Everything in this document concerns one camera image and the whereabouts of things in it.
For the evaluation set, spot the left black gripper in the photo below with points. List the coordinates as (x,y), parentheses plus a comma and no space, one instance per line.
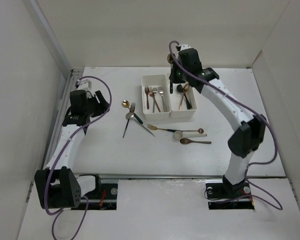
(101,105)

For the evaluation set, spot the copper small fork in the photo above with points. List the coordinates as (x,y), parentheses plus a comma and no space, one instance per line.
(147,91)

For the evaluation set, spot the copper round spoon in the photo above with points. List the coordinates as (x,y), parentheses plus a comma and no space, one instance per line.
(182,89)

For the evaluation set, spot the white plastic bin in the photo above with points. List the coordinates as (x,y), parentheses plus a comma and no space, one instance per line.
(155,80)
(175,99)

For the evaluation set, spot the left white plastic bin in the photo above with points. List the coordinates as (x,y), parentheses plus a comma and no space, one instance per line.
(155,80)

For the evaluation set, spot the right white plastic bin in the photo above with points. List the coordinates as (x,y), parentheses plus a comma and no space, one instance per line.
(175,99)

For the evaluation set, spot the gold fork black handle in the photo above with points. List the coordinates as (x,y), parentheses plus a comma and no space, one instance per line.
(155,128)

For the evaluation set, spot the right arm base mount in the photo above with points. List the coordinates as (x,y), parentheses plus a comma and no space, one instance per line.
(221,195)

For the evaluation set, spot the small copper spoon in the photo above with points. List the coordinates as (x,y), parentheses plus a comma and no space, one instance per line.
(200,130)

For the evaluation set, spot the silver fork black handle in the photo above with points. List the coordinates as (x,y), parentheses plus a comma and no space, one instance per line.
(131,108)

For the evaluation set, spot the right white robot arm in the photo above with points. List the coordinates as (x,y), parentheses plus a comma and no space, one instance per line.
(248,129)

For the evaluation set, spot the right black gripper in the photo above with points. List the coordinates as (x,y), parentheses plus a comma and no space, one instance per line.
(174,66)

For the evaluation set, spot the black spoon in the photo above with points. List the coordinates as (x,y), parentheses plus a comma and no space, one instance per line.
(183,90)

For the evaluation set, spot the slim silver fork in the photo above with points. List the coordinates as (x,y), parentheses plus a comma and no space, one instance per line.
(154,91)

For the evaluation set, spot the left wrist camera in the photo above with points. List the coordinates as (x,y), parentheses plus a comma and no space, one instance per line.
(85,85)

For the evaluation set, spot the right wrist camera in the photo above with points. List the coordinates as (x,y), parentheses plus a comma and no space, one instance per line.
(182,47)

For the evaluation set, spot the brown copper spoon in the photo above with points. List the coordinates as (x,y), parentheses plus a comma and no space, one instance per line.
(186,141)

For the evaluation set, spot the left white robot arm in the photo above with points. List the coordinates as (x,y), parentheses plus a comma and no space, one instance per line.
(56,184)

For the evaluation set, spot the silver spoon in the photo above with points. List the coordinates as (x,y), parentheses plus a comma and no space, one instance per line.
(131,116)

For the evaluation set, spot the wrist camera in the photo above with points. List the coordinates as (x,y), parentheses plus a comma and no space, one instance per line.
(85,85)
(182,47)

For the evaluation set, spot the copper long fork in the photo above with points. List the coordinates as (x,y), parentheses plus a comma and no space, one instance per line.
(151,94)

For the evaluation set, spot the white measuring scoop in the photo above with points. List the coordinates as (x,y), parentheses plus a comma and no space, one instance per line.
(178,135)

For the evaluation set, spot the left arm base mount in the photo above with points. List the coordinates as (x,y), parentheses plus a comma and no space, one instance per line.
(102,193)

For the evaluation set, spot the gold spoon near bins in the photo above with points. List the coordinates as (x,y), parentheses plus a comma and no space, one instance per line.
(125,104)

